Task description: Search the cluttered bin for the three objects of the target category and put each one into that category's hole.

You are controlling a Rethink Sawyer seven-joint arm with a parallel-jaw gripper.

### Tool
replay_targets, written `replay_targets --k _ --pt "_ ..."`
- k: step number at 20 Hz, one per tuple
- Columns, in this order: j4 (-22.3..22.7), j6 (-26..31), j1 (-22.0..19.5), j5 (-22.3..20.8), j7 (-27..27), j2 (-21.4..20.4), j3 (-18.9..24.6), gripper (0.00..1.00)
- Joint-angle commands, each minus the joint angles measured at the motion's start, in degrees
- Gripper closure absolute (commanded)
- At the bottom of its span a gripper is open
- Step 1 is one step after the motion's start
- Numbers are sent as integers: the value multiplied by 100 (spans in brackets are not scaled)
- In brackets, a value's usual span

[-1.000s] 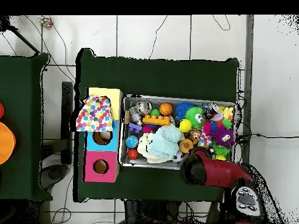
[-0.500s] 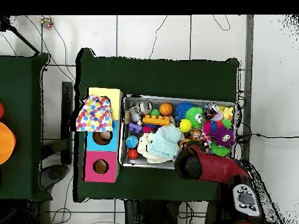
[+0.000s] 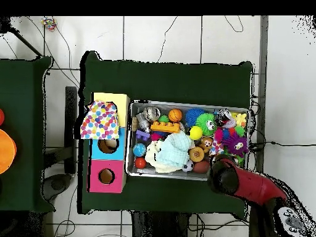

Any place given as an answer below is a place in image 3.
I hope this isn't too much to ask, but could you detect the colourful patterned cloth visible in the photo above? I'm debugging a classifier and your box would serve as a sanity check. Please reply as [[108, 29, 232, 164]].
[[80, 100, 120, 141], [211, 141, 225, 157]]

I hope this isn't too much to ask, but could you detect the small colourful toy on floor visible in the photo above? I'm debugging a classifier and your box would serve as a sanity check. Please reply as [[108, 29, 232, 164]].
[[41, 17, 57, 31]]

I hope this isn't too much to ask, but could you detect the small orange basketball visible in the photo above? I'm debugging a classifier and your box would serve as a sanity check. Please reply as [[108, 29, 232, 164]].
[[168, 108, 183, 123]]

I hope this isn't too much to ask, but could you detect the green covered side table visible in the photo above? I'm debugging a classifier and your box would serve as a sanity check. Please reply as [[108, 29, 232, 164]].
[[0, 56, 52, 213]]

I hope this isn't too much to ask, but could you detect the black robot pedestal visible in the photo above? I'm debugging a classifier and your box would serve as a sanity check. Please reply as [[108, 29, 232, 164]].
[[130, 211, 191, 237]]

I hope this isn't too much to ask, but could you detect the green spiky ball with eyes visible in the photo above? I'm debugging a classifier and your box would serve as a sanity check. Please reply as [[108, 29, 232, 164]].
[[196, 112, 217, 135]]

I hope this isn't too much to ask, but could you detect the purple spiky monster toy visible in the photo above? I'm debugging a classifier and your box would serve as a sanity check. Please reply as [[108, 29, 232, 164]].
[[224, 135, 249, 156]]

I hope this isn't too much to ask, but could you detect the blue spiky ball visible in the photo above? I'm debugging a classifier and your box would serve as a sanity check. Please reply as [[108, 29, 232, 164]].
[[185, 107, 206, 127]]

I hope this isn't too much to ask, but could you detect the dark green table cloth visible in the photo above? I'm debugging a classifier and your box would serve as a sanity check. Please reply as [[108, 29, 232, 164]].
[[78, 51, 254, 215]]

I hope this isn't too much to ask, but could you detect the orange bowl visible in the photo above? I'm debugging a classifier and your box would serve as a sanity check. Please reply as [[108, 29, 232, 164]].
[[0, 128, 18, 175]]

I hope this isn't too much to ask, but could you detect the shallow clear bin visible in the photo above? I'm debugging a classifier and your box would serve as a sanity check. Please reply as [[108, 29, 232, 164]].
[[125, 101, 250, 183]]

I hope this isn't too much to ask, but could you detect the wooden box with three holes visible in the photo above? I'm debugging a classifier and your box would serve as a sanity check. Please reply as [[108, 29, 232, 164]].
[[88, 91, 131, 194]]

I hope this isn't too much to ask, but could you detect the blue globe ball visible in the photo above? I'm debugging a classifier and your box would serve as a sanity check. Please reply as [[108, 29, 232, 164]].
[[133, 143, 148, 157]]

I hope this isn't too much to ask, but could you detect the cream yellow cloth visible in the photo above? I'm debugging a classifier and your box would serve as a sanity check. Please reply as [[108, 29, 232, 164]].
[[144, 141, 183, 173]]

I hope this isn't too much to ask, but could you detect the brown monkey toy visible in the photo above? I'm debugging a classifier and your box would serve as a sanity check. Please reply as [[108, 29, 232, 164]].
[[199, 137, 214, 153]]

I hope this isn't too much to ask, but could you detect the crushed silver can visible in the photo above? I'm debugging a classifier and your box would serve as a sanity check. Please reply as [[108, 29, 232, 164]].
[[143, 106, 160, 122]]

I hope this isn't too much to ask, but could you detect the yellow ball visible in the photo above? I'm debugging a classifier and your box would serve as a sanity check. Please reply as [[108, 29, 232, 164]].
[[189, 125, 204, 141]]

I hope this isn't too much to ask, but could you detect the small brown football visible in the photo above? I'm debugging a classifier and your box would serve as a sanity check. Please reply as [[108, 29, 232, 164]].
[[192, 159, 210, 175]]

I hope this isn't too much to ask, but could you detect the small soccer ball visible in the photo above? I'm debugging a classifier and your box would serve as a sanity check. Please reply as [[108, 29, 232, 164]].
[[181, 160, 194, 173]]

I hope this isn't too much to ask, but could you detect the orange building block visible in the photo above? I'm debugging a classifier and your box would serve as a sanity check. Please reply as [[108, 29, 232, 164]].
[[150, 121, 181, 135]]

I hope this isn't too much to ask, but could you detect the light teal cloth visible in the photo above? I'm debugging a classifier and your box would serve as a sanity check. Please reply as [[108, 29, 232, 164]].
[[157, 131, 194, 168]]

